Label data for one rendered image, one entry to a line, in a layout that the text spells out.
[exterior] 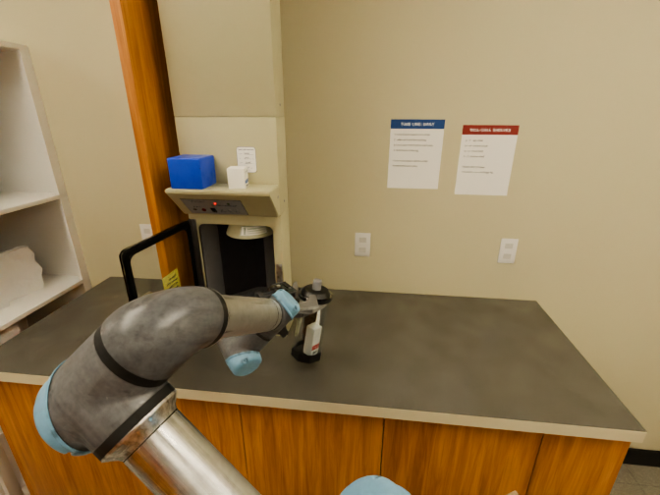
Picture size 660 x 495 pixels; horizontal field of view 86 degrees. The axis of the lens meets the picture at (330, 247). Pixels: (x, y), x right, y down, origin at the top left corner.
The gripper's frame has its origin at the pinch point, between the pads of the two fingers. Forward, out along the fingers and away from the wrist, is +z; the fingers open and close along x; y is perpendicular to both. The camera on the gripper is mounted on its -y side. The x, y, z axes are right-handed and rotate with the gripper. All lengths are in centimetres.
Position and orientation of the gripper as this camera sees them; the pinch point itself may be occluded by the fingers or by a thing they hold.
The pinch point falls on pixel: (313, 300)
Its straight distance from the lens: 112.7
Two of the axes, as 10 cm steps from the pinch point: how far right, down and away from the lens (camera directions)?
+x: -6.2, -3.3, 7.1
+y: 0.9, -9.3, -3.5
